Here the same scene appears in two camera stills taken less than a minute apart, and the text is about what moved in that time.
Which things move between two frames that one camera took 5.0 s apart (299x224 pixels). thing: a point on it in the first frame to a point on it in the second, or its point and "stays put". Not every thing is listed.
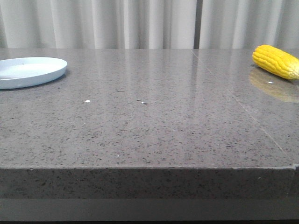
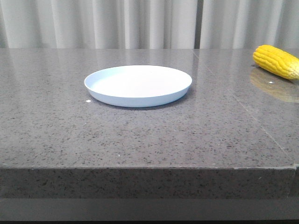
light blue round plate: (21, 72) to (138, 86)
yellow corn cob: (276, 61) stays put
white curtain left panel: (97, 24) stays put
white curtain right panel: (246, 24) stays put
